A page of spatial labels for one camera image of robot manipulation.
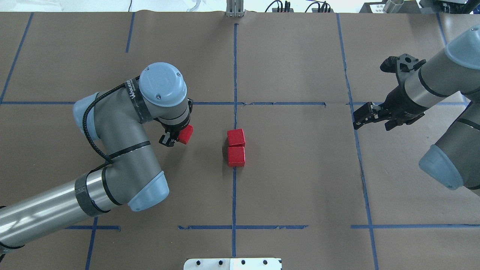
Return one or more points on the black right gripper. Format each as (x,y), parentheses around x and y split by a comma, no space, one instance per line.
(398,102)

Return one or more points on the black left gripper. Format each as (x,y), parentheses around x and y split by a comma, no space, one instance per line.
(169,138)

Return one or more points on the red block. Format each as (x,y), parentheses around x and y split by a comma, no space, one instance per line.
(185,134)
(236,156)
(236,138)

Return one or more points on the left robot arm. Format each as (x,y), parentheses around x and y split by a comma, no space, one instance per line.
(113,124)

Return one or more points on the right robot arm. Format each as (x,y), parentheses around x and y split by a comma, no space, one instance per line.
(453,161)

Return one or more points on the aluminium frame post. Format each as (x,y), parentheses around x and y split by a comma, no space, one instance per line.
(235,8)

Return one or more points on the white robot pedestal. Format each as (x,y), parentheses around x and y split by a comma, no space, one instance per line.
(233,264)

